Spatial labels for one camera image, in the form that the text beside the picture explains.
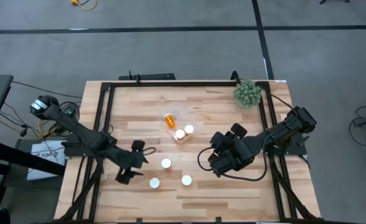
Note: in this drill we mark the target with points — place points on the black aluminium table frame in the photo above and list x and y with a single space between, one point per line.
186 84

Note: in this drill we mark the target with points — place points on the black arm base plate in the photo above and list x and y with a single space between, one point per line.
295 149
69 149

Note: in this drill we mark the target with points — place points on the green succulent in white pot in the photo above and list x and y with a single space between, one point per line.
247 93

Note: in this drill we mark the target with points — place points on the white paper sheet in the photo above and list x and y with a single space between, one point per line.
43 149

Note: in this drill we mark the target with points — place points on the orange pill bottle white cap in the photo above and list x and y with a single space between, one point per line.
189 129
154 183
186 180
169 121
180 133
166 163

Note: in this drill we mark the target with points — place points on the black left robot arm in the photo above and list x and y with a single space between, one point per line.
77 130

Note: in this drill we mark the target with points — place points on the black power box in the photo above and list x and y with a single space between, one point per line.
71 112

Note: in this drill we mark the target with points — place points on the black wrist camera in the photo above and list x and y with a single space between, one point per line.
239 130
138 145

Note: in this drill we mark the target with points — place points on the black desk crossbar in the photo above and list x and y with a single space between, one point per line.
21 157

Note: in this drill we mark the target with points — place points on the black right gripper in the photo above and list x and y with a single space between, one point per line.
236 155

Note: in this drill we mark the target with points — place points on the flat black bar device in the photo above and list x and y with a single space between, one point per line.
152 76

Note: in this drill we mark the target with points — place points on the clear plastic basket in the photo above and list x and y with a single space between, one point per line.
183 116

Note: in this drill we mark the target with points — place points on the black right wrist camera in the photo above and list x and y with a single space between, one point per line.
239 130

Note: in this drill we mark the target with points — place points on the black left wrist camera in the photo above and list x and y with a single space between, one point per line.
138 145

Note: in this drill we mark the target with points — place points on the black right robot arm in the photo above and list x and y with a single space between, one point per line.
282 129

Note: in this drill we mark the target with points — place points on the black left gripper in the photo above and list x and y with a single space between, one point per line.
130 158

